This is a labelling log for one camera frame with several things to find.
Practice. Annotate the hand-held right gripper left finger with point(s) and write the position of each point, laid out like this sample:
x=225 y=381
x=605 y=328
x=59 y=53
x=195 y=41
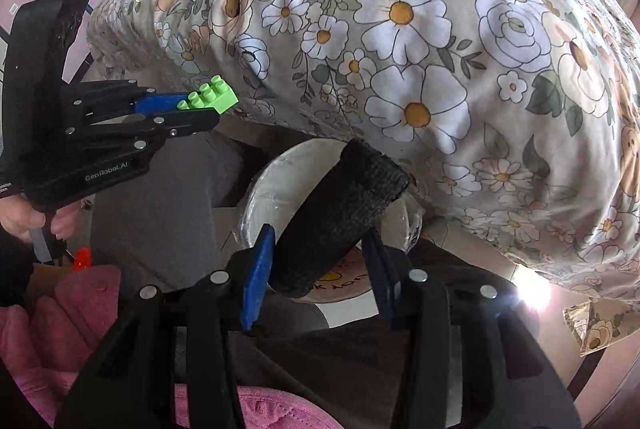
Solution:
x=257 y=279

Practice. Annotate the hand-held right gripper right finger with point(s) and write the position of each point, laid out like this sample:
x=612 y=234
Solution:
x=376 y=274

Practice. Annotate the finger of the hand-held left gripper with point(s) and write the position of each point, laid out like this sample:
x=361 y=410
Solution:
x=157 y=104
x=192 y=121

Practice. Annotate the light green building block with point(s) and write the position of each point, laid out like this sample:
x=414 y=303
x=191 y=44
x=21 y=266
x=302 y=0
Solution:
x=210 y=99

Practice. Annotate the black fabric roll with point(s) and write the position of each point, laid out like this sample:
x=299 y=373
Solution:
x=340 y=219

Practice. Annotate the white trash bin with liner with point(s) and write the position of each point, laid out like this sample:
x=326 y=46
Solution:
x=295 y=166

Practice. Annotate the person's left hand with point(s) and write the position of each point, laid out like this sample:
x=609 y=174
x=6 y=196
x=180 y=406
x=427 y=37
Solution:
x=25 y=221

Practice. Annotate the person's right leg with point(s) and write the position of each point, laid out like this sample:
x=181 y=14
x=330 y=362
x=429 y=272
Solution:
x=325 y=359

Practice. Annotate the person's leg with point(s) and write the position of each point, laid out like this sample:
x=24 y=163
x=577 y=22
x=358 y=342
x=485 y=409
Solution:
x=325 y=359
x=150 y=219

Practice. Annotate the person's left leg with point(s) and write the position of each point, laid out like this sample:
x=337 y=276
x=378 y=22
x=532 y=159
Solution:
x=150 y=219

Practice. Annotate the small orange object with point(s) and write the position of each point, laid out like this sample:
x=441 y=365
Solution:
x=82 y=258

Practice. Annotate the pink quilted jacket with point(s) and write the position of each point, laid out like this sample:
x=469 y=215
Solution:
x=75 y=314

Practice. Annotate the floral printed tablecloth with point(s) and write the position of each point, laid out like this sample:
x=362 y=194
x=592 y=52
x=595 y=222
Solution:
x=500 y=84

